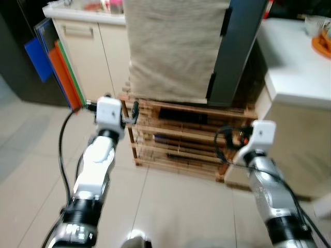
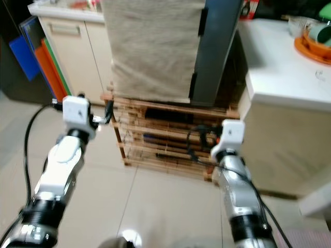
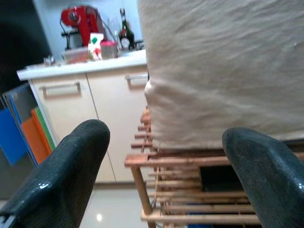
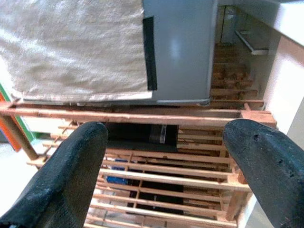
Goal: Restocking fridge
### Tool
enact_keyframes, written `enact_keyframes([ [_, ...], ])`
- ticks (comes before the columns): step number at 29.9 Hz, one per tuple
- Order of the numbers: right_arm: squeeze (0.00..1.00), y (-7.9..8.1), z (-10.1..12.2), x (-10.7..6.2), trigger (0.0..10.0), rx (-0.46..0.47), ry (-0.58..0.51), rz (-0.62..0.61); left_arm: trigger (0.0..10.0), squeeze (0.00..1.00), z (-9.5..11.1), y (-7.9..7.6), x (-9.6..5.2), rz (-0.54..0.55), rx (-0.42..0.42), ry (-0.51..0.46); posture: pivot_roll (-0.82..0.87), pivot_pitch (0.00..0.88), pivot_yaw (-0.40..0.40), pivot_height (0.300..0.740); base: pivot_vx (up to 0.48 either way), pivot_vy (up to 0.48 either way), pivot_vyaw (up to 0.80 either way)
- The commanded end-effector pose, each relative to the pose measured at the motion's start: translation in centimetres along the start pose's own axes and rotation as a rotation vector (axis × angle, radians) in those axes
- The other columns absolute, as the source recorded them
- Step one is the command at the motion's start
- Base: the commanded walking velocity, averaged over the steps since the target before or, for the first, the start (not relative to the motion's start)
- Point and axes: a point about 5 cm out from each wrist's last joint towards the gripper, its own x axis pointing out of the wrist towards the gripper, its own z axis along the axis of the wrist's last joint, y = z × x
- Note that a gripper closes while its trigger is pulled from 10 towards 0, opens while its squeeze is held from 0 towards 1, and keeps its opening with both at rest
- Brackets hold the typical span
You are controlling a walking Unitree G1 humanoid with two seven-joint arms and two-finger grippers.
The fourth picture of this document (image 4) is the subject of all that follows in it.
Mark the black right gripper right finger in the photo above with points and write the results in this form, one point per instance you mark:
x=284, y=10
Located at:
x=273, y=171

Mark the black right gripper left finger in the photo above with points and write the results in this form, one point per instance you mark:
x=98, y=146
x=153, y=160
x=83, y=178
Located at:
x=59, y=185

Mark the grey compact fridge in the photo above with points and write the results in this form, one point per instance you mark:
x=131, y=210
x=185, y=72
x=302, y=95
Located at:
x=185, y=59

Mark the wooden slatted bottle rack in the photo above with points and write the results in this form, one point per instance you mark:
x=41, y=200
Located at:
x=256, y=117

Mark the blue labelled bottle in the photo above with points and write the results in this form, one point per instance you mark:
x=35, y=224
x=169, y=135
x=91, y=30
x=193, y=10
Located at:
x=117, y=179

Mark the green cutting board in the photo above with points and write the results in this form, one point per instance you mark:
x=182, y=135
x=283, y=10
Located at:
x=28, y=131

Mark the white woven sack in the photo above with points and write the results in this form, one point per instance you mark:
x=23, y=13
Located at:
x=71, y=47

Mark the white worktop unit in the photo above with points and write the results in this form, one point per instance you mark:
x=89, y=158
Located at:
x=292, y=19

